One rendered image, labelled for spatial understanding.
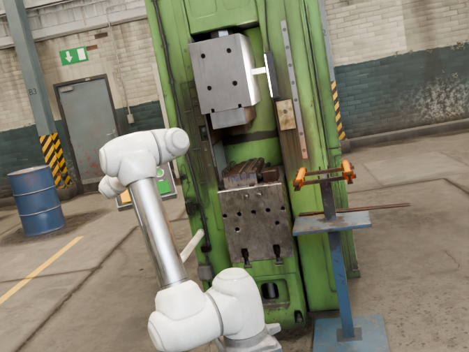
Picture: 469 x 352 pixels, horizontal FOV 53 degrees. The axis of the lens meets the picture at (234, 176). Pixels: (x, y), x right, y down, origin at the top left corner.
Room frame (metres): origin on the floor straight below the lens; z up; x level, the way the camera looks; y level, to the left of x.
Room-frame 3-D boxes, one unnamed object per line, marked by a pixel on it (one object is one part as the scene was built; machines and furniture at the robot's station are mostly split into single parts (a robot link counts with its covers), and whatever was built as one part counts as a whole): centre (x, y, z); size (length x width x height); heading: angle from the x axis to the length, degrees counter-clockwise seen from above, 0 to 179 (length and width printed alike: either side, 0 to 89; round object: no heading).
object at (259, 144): (3.22, -0.19, 1.37); 0.41 x 0.10 x 0.91; 77
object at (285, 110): (2.77, -0.36, 1.27); 0.09 x 0.02 x 0.17; 77
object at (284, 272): (2.92, -0.13, 0.23); 0.55 x 0.37 x 0.47; 167
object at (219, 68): (2.91, -0.11, 1.56); 0.42 x 0.39 x 0.40; 167
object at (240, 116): (2.92, -0.07, 1.32); 0.42 x 0.20 x 0.10; 167
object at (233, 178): (2.92, -0.07, 0.96); 0.42 x 0.20 x 0.09; 167
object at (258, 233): (2.92, -0.13, 0.69); 0.56 x 0.38 x 0.45; 167
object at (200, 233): (2.70, 0.33, 0.62); 0.44 x 0.05 x 0.05; 167
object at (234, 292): (1.55, 0.08, 0.77); 0.18 x 0.16 x 0.22; 115
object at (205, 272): (2.91, 0.30, 0.36); 0.09 x 0.07 x 0.12; 77
